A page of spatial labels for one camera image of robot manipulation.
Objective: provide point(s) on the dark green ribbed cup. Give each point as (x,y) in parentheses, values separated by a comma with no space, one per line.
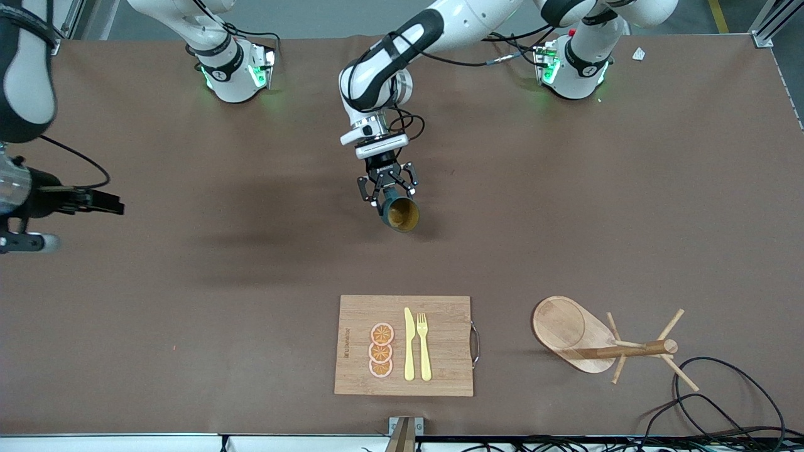
(402,215)

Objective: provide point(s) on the brown table cover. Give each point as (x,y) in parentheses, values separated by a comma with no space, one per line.
(188,314)

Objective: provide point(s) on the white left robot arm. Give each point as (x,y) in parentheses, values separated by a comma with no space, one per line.
(377,81)

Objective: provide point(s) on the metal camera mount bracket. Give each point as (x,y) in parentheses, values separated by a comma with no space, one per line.
(402,436)

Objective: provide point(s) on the white table edge rail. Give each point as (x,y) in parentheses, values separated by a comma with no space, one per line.
(125,444)

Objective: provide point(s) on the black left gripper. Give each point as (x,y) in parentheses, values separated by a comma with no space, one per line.
(384,167)

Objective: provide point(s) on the orange slice toy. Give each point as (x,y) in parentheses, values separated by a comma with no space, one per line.
(382,333)

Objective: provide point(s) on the yellow plastic knife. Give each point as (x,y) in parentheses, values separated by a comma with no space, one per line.
(409,351)

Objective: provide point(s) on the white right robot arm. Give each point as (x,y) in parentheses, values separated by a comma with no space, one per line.
(25,75)

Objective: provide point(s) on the bamboo cutting board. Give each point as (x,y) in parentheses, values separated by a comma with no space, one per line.
(440,376)

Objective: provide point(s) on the yellow plastic fork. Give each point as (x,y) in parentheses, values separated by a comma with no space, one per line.
(425,358)

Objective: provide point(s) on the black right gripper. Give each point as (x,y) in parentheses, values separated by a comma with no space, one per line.
(39,196)

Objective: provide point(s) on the wooden cup tree stand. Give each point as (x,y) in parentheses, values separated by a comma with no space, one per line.
(559,326)

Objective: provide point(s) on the white paper scrap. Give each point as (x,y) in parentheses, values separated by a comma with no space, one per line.
(639,54)

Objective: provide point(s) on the aluminium frame post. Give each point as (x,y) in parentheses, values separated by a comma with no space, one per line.
(763,37)
(74,16)

